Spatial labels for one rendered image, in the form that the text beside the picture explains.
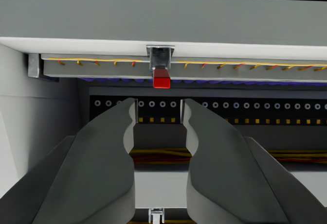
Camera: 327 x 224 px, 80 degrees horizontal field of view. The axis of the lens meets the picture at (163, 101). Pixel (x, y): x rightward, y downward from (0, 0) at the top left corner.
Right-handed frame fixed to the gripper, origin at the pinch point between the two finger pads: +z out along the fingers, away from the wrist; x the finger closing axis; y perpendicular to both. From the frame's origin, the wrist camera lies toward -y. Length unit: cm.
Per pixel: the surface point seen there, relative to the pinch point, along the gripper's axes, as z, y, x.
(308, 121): 20.3, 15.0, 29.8
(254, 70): 11.9, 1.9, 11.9
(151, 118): 20.3, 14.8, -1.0
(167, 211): 20.2, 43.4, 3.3
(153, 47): 8.3, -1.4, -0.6
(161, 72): 3.5, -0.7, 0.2
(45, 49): 10.7, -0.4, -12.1
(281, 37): 8.1, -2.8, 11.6
